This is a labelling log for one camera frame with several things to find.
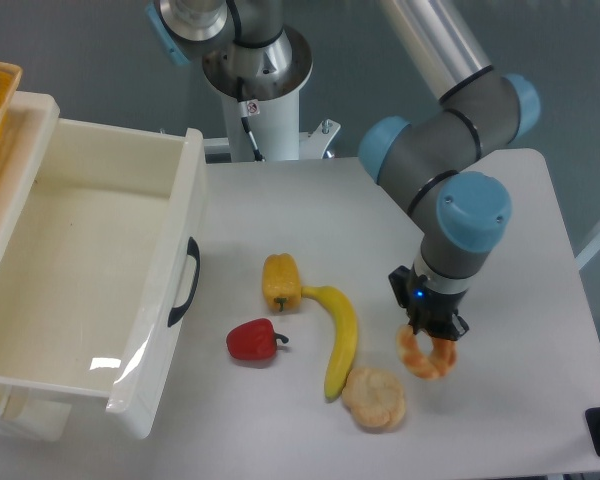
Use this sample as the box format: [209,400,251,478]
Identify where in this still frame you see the white plastic drawer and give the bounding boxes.
[0,120,207,439]

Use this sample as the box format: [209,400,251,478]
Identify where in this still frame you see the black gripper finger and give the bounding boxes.
[407,307,428,335]
[429,314,469,342]

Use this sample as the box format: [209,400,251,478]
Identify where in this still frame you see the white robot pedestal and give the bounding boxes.
[202,26,341,162]

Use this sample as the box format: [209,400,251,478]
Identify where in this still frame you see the pale flower-shaped donut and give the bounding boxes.
[341,367,406,430]

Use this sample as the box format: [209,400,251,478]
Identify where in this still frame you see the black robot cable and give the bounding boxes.
[235,75,266,163]

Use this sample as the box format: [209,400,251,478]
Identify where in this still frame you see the yellow banana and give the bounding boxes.
[301,286,358,402]

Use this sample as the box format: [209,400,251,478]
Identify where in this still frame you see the yellow bell pepper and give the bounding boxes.
[261,253,301,312]

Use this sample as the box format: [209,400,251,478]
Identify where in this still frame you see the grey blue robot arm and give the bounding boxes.
[146,1,541,341]

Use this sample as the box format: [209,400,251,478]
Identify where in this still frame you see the glazed ring donut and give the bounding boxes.
[396,325,457,380]

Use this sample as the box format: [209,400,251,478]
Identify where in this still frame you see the red bell pepper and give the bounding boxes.
[226,318,289,361]

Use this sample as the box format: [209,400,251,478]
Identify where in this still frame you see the white drawer cabinet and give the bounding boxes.
[0,92,71,441]

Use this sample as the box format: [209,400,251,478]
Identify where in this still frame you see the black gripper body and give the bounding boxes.
[388,266,466,330]

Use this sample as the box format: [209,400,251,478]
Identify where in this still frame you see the black drawer handle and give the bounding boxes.
[167,236,201,328]

